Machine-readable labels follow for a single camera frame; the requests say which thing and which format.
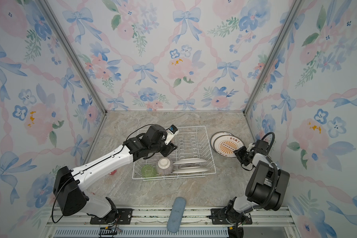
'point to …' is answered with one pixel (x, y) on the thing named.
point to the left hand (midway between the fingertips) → (174, 142)
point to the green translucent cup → (148, 172)
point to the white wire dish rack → (192, 142)
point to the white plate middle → (189, 160)
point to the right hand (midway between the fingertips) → (235, 151)
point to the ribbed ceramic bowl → (164, 167)
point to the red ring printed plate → (216, 134)
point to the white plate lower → (190, 170)
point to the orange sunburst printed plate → (225, 145)
